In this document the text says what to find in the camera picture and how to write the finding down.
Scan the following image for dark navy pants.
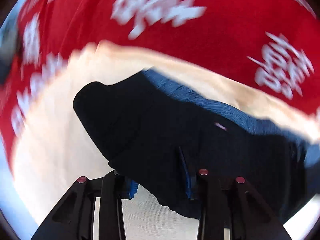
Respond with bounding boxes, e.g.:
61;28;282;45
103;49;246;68
73;69;319;222

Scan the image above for red printed blanket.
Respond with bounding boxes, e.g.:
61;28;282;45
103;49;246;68
1;0;319;159

